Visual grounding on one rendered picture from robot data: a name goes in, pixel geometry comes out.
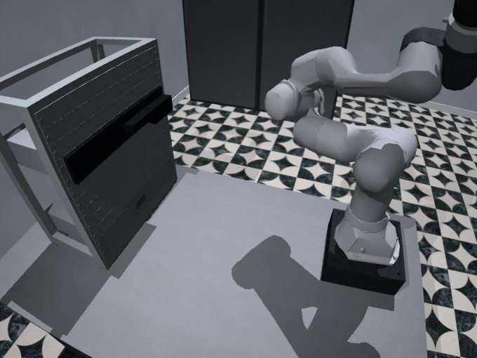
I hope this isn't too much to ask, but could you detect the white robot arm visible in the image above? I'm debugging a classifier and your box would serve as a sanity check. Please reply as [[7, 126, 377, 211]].
[[264, 12, 477, 266]]

